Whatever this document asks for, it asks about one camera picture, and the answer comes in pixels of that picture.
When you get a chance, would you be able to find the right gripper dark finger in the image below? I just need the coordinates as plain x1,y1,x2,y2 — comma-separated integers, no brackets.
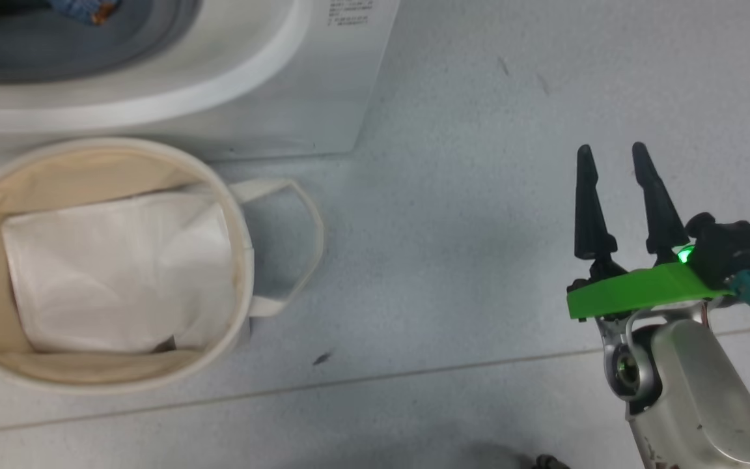
574,145,618,261
632,141,689,261

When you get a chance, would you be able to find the small printed text label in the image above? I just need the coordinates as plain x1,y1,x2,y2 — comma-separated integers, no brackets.
326,0,370,27

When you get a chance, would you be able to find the white front-load washing machine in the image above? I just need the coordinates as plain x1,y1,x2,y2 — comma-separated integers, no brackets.
0,0,402,161

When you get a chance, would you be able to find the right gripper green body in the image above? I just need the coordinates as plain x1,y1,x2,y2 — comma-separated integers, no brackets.
567,257,737,321

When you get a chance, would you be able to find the cream fabric laundry basket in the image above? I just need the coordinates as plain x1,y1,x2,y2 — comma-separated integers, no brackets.
0,137,325,395

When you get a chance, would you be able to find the white folded cloth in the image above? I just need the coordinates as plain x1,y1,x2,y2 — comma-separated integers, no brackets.
1,189,236,356

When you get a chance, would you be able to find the blue denim garment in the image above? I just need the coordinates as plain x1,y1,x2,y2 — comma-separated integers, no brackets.
49,0,119,25

